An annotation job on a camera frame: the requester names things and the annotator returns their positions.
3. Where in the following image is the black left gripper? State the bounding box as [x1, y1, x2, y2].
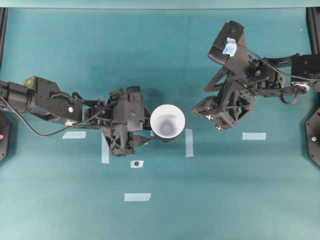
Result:
[102, 86, 150, 157]

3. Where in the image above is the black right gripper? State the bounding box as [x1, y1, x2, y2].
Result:
[192, 67, 256, 131]

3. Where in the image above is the white paper cup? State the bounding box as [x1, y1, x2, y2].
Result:
[150, 104, 186, 141]

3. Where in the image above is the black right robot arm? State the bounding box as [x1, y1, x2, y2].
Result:
[192, 36, 320, 131]

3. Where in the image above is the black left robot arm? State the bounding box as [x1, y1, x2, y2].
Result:
[0, 76, 151, 157]

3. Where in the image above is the right horizontal blue tape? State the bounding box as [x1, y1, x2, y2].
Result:
[242, 132, 267, 141]

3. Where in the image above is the horizontal blue tape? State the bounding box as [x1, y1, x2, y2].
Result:
[242, 132, 267, 141]
[62, 131, 87, 140]
[124, 193, 152, 202]

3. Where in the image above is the left vertical blue tape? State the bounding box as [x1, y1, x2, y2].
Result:
[101, 133, 110, 164]

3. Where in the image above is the vertical blue tape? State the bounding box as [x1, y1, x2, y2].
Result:
[101, 133, 110, 164]
[185, 128, 194, 158]

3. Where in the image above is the right vertical blue tape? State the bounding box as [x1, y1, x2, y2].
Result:
[185, 128, 194, 158]

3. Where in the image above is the tape patch with black dot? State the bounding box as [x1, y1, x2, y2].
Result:
[130, 160, 144, 168]

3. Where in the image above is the left horizontal blue tape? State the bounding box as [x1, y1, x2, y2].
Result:
[62, 131, 87, 140]

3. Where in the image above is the bottom horizontal blue tape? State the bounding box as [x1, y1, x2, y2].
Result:
[124, 193, 152, 202]

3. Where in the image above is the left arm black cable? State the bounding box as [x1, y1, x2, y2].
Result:
[0, 96, 131, 138]

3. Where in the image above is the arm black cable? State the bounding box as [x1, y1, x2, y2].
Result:
[0, 96, 131, 138]
[234, 42, 320, 82]

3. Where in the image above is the blue tape on camera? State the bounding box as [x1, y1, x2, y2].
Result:
[222, 37, 237, 57]

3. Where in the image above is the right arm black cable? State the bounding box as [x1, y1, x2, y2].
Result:
[234, 42, 320, 82]

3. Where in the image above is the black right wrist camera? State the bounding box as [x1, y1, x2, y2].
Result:
[207, 20, 246, 66]

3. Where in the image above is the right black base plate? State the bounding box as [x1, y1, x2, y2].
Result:
[305, 108, 320, 167]

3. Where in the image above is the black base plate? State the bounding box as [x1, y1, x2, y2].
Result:
[305, 108, 320, 167]
[0, 112, 12, 162]

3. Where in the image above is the right black frame rail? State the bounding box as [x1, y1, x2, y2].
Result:
[306, 6, 320, 55]

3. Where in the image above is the black frame rail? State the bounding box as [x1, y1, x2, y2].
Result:
[306, 6, 320, 55]
[0, 7, 9, 65]

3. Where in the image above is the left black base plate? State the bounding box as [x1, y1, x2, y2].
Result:
[0, 112, 12, 162]

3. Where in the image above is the left black frame rail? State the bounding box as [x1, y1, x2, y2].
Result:
[0, 7, 9, 65]

